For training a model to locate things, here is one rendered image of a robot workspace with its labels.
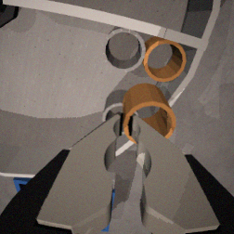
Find blue crate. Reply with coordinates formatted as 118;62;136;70
13;172;115;232

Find bronze bushing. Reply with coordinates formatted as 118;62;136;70
142;36;186;82
123;83;176;143

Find white round turntable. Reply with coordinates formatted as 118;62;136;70
0;0;221;178

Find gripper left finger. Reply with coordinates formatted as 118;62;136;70
0;111;124;234

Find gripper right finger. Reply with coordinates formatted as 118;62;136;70
128;113;234;234

